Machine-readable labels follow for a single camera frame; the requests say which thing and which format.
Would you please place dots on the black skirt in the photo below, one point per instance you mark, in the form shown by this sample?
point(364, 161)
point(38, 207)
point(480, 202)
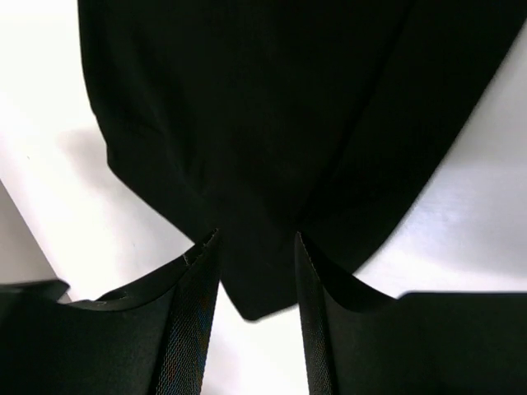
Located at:
point(265, 119)

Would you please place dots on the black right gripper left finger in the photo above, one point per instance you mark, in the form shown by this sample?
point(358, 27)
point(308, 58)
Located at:
point(150, 336)

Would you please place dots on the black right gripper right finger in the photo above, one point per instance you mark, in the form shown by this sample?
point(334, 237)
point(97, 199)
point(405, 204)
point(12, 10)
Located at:
point(358, 340)

